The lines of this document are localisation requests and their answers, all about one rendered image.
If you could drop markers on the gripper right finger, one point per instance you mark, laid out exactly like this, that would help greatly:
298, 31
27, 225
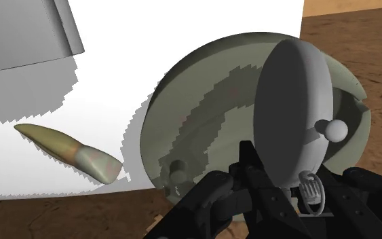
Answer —
369, 198

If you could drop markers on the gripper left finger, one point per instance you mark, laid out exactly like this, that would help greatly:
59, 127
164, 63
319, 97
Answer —
210, 202

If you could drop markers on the olive green round plate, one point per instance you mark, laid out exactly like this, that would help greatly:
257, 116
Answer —
194, 109

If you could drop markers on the grey rounded lid with knob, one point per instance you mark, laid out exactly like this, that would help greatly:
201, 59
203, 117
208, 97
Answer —
293, 109

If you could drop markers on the tan and green tapered object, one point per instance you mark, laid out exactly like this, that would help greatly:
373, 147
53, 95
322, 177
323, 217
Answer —
78, 154

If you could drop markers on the grey robot stand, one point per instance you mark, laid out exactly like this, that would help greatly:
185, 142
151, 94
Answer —
18, 33

